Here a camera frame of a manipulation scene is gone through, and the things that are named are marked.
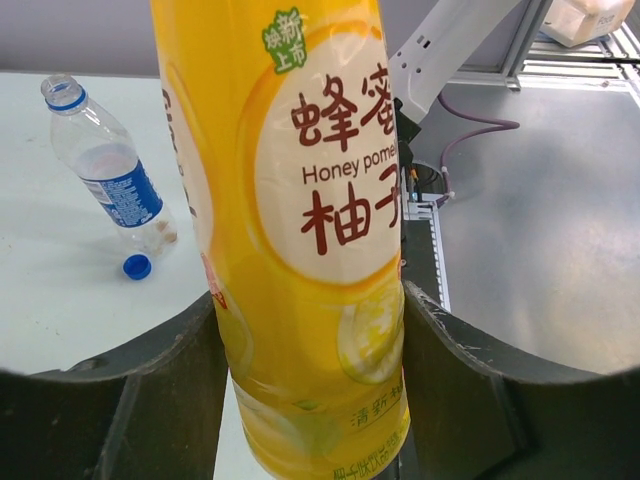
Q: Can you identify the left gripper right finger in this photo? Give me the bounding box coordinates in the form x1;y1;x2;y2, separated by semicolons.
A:
403;282;639;479

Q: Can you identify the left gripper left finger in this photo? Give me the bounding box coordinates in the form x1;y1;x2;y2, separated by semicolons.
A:
1;294;228;479

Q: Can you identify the blue bottle cap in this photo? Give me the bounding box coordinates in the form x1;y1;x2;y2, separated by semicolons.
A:
122;254;152;281

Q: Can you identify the clear water bottle blue label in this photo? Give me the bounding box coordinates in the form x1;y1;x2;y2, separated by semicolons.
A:
40;74;178;257

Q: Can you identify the yellow juice bottle yellow cap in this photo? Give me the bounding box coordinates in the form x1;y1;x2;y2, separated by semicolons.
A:
151;1;410;479

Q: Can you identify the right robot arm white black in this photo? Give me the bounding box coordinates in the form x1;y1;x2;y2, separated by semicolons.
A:
382;1;533;144

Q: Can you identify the cardboard box background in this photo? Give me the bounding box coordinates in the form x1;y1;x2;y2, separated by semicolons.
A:
540;0;636;48

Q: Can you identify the grey slotted cable duct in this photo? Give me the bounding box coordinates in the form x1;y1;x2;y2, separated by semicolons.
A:
402;200;451;311

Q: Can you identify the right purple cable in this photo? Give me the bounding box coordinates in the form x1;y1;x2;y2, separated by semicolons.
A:
434;93;521;206

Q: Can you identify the aluminium frame background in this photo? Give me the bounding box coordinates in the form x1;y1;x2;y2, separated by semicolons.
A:
452;1;639;90

